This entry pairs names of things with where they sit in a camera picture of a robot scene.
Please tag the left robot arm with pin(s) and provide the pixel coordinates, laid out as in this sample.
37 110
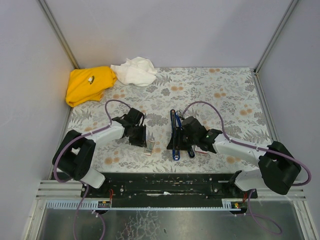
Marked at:
75 153

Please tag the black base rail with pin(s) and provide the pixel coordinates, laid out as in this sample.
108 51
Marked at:
169 187

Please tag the red white staple box sleeve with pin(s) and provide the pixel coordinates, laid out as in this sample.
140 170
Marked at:
199 150

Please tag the white slotted cable duct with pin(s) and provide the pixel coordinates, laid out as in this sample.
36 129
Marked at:
139 204

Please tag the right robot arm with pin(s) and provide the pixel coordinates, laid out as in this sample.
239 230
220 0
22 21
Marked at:
276 167

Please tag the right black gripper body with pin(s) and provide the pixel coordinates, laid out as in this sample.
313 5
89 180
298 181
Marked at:
178 137

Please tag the blue stapler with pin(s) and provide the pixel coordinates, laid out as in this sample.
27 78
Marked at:
176 122

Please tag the staple box tray with staples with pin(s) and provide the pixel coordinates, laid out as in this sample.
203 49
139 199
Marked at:
150 142

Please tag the white crumpled cloth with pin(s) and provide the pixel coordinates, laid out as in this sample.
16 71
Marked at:
138 71

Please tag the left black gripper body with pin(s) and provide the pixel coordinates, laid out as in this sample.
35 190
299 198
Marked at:
139 136

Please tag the floral patterned table mat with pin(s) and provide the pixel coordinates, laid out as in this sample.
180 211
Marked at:
224 97

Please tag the yellow t-shirt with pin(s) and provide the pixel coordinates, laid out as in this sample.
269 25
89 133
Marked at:
88 84

